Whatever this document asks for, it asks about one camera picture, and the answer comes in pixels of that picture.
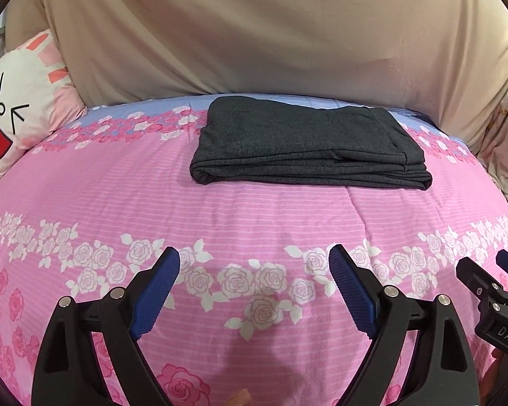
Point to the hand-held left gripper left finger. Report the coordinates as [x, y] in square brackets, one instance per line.
[156, 292]

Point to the pink floral bed blanket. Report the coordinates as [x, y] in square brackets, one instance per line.
[152, 203]

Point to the cream floral cloth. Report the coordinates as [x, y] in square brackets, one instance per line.
[506, 127]

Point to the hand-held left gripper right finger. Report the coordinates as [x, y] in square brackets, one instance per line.
[351, 287]

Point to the cartoon face pillow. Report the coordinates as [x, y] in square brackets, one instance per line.
[29, 93]

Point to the beige cloth drape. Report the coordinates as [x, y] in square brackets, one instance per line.
[258, 29]

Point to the dark grey pants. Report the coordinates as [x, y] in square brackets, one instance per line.
[300, 135]

